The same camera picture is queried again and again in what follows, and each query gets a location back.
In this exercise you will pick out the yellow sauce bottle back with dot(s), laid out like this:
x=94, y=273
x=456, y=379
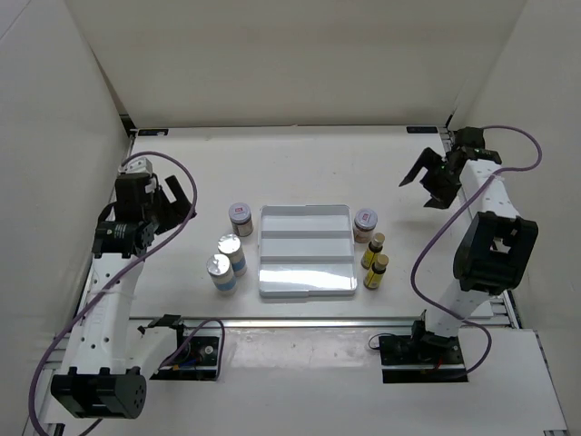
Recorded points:
x=374, y=248

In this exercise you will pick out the white compartment tray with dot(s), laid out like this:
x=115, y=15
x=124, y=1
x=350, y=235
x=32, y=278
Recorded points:
x=306, y=251

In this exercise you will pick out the yellow sauce bottle front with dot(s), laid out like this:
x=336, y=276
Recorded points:
x=376, y=272

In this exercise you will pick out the blue label left corner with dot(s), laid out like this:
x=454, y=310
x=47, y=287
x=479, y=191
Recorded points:
x=152, y=132

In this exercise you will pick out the aluminium front rail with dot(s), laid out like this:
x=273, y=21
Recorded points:
x=273, y=323

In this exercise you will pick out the silver-lidded shaker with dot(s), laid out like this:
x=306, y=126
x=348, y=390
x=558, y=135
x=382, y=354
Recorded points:
x=230, y=246
x=220, y=270

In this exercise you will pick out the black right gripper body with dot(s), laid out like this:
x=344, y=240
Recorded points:
x=439, y=174

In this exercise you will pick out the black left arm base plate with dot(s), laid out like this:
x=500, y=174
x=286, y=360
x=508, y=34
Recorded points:
x=200, y=360

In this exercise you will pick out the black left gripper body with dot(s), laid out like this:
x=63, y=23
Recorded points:
x=161, y=211

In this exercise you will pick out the yellow sauce bottle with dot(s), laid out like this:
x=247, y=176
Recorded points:
x=376, y=272
x=374, y=248

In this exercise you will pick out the silver-lidded shaker front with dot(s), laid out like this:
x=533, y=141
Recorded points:
x=220, y=270

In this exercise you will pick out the blue label right corner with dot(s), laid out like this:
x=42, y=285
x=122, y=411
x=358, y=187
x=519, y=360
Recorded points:
x=422, y=130

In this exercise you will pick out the blue label corner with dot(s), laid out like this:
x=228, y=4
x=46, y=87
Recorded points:
x=422, y=130
x=152, y=132

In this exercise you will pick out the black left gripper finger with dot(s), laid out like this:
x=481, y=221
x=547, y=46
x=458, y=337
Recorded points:
x=180, y=206
x=169, y=222

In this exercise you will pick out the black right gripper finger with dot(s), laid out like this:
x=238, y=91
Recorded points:
x=441, y=200
x=428, y=159

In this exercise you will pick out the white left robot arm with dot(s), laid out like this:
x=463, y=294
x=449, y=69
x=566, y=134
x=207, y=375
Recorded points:
x=107, y=376

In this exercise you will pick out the red-lidded jar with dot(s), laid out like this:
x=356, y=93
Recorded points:
x=364, y=223
x=241, y=219

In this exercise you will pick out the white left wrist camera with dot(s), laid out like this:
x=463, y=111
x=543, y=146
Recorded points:
x=137, y=165

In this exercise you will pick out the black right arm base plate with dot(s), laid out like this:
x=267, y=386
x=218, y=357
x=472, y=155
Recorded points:
x=403, y=361

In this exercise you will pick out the silver-lidded shaker back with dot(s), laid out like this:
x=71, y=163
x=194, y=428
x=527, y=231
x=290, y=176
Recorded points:
x=230, y=246

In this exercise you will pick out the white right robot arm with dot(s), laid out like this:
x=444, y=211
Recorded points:
x=493, y=253

